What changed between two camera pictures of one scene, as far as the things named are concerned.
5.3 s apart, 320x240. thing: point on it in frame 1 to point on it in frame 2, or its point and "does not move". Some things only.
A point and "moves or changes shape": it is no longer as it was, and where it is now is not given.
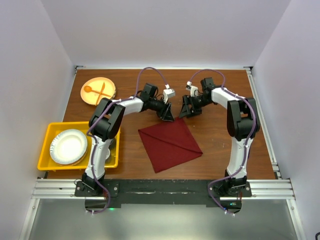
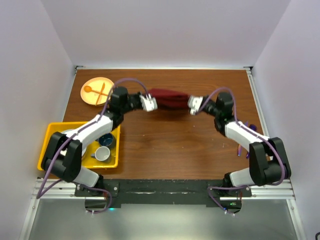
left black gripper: x=165 y=113 to x=137 y=96
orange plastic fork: x=102 y=90 does not move
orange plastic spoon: x=88 y=89 does not move
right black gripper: x=185 y=110 to x=204 y=97
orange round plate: x=94 y=89 does not move
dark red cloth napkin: x=169 y=144 moves or changes shape
